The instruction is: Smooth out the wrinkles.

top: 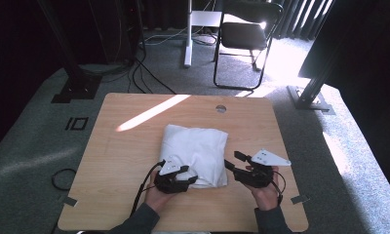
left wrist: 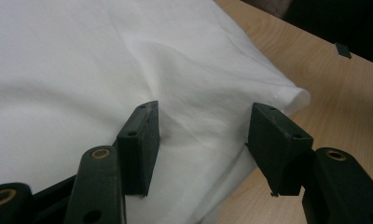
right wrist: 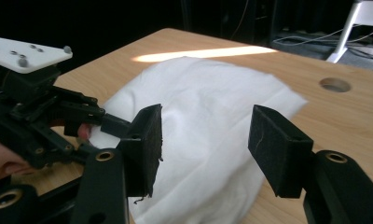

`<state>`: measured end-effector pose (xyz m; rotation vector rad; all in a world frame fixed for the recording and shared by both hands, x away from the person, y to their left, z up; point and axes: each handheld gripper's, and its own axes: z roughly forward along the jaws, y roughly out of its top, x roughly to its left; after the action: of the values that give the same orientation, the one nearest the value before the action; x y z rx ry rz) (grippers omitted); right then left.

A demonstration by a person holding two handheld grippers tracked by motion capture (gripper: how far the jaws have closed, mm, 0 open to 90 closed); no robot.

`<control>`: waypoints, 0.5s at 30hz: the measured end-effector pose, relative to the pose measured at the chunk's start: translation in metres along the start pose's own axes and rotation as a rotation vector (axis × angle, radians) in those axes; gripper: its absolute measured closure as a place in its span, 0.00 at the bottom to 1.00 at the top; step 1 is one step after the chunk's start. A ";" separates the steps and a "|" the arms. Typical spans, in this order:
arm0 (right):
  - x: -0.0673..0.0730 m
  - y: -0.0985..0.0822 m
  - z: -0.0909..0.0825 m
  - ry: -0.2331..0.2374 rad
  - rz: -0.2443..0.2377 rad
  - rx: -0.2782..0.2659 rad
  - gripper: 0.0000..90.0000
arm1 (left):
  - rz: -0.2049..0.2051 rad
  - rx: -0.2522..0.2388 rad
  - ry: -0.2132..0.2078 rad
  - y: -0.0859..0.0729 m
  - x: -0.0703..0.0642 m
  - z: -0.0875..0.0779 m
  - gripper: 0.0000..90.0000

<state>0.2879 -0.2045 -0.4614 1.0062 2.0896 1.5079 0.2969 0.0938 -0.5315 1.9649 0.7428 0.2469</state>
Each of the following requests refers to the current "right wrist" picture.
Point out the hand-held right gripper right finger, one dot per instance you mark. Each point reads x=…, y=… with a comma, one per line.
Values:
x=278, y=149

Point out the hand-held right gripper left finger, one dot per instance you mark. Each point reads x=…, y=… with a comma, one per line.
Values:
x=144, y=146

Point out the white pleated skirt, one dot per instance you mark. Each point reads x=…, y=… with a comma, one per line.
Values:
x=212, y=124

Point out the dark equipment rack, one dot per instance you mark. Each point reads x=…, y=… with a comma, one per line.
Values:
x=246, y=18

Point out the white desk frame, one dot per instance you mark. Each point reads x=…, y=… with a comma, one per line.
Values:
x=346, y=37

